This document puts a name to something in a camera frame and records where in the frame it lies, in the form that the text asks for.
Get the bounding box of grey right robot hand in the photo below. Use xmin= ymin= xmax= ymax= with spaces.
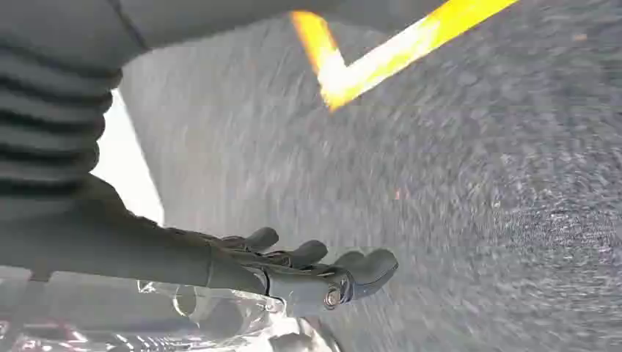
xmin=0 ymin=0 xmax=441 ymax=318

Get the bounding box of clear plastic bag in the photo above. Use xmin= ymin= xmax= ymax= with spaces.
xmin=136 ymin=279 xmax=342 ymax=352

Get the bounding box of ribbed grey right arm sleeve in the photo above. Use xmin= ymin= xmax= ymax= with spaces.
xmin=0 ymin=43 xmax=123 ymax=199

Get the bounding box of yellow tape corner marking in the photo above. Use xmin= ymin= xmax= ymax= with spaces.
xmin=290 ymin=0 xmax=520 ymax=113

